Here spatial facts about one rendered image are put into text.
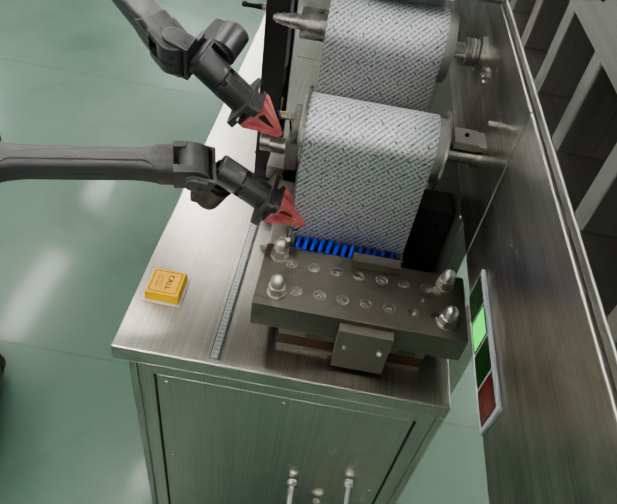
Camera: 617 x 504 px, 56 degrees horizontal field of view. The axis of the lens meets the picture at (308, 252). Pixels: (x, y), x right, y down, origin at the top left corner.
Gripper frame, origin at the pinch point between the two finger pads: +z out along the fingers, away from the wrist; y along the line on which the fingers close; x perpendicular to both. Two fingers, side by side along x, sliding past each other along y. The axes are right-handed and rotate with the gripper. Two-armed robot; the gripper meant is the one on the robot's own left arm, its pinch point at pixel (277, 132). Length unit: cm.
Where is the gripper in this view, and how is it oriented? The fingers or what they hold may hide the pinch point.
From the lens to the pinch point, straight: 113.5
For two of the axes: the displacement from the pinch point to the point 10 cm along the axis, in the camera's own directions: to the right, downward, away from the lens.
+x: 7.2, -4.3, -5.4
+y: -1.2, 6.9, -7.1
